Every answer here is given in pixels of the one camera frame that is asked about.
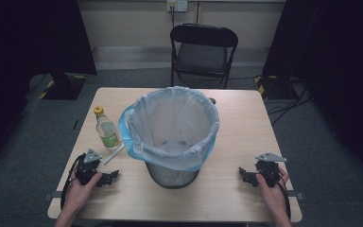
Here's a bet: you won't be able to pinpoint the black wall socket cable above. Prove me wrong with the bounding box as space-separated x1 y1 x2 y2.
169 5 177 28

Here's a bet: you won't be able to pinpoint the black floor cables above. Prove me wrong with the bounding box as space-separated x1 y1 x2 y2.
265 78 314 127

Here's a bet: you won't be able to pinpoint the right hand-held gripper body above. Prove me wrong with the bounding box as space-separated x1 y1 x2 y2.
254 152 287 187

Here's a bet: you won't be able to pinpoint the black folding chair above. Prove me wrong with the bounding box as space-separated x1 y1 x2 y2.
169 23 239 90

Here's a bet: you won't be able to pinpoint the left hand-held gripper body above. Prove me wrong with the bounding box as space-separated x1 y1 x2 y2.
75 148 105 186

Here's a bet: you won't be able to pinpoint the person's right hand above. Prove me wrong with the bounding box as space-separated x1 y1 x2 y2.
255 166 290 216

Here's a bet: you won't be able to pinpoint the person's left hand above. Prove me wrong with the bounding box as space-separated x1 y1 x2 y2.
61 171 104 218

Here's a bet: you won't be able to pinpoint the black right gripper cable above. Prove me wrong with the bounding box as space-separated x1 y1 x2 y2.
273 173 293 221

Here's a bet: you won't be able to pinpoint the white tube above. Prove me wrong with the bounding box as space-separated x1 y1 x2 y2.
102 144 126 166

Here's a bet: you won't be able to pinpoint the black stand base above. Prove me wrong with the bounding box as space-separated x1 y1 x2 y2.
38 72 88 101
253 74 299 101

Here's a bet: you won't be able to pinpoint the clear bottle with yellow cap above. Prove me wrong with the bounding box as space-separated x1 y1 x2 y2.
93 105 122 150

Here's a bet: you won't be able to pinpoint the dark curtain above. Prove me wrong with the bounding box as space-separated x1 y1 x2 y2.
262 0 363 187
0 0 98 173

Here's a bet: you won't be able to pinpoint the metal trash bin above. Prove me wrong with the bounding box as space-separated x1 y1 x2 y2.
144 160 201 190

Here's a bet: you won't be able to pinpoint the grey table bracket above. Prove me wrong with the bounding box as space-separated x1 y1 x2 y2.
42 190 63 201
287 190 305 201

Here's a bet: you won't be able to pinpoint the white wall socket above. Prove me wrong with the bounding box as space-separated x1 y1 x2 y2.
165 0 189 13

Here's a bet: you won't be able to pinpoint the blue plastic bin liner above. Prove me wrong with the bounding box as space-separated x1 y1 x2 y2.
117 85 221 173

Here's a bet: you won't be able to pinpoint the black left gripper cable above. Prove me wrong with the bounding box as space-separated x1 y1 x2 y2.
60 153 86 212

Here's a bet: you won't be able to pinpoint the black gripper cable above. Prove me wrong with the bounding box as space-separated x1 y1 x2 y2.
60 153 86 212
273 173 293 221

